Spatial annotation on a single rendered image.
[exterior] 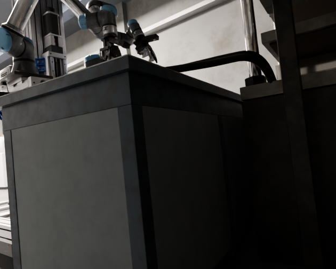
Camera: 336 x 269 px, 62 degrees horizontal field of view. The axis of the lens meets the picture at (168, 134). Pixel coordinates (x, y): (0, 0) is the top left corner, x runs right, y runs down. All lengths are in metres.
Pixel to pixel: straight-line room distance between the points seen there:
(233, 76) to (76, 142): 3.14
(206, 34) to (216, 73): 0.58
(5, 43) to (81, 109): 0.93
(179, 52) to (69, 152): 3.60
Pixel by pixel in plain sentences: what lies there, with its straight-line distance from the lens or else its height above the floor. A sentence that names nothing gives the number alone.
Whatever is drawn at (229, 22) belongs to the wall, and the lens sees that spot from 4.07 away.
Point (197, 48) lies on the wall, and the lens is 4.23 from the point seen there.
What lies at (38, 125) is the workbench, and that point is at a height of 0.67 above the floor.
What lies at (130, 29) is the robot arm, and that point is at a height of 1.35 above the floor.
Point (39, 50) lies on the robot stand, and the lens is 2.14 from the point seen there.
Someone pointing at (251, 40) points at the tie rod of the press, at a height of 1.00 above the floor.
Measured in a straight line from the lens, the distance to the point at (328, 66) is 1.78.
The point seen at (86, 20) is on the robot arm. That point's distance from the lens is 1.61.
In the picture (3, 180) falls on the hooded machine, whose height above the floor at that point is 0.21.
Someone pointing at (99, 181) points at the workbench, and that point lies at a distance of 0.86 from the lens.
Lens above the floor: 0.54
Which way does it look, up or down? 3 degrees up
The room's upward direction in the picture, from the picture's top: 6 degrees counter-clockwise
